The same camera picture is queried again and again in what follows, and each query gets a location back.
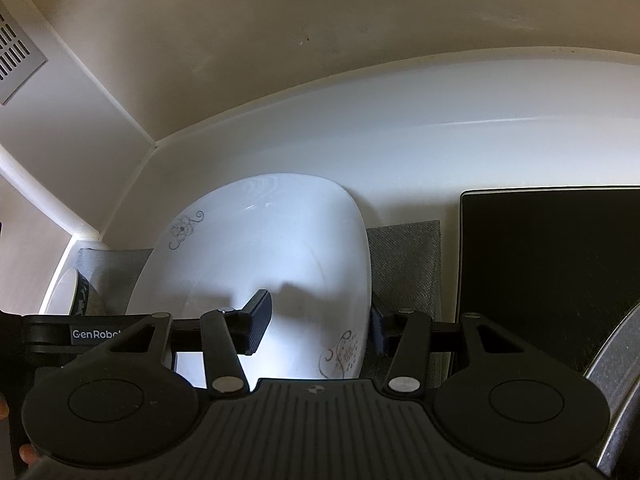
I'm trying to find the black cooktop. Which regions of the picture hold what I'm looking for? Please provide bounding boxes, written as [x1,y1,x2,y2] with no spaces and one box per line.
[457,187,640,378]

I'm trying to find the white plate with flower print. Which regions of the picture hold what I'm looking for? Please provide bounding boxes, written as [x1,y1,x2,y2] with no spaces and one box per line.
[125,174,373,390]

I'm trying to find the metal pan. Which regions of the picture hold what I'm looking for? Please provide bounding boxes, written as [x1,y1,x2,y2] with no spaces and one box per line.
[582,300,640,480]

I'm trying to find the grey mat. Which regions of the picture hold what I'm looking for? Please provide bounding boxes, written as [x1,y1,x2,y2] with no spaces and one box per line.
[75,219,442,322]

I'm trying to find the white bowl with patterned exterior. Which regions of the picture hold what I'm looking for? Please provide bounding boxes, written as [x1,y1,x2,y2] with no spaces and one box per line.
[47,267,92,317]

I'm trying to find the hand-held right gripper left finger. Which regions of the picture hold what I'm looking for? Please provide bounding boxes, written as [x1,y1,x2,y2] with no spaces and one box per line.
[107,289,273,393]

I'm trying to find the grey vent grille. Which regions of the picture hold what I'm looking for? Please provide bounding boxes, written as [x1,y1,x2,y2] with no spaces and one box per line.
[0,0,49,107]

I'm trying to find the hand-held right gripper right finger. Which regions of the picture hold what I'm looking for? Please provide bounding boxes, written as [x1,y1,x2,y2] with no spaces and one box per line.
[370,305,538,395]

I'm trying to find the person's left hand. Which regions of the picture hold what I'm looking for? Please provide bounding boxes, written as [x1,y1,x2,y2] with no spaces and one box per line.
[0,394,40,467]

